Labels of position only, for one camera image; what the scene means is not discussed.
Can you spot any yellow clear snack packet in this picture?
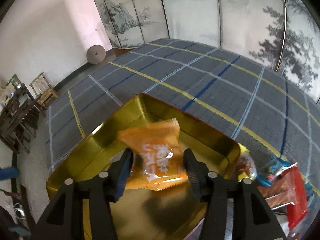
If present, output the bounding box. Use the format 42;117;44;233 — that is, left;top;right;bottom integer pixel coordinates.
236;144;257;181

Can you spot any orange snack packet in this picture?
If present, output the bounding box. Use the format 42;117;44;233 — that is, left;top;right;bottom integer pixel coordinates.
117;118;188;191

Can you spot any dark wooden shelf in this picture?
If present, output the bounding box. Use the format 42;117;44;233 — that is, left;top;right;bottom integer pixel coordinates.
1;84;40;154

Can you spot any small wooden stool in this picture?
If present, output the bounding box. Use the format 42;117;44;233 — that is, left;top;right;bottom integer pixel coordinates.
29;72;58;108

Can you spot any red snack packet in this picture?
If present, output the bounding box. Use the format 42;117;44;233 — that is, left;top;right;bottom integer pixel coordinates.
258;164;308;231

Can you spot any painted folding screen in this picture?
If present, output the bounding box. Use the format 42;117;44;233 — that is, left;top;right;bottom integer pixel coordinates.
94;0;319;100

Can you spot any grey plaid tablecloth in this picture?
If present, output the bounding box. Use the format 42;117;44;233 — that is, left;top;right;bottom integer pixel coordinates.
46;38;319;236

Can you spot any gold toffee tin box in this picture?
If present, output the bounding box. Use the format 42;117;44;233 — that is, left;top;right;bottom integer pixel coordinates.
46;94;240;239

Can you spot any blue wrapped candy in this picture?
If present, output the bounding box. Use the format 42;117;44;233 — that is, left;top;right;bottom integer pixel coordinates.
257;157;291;187

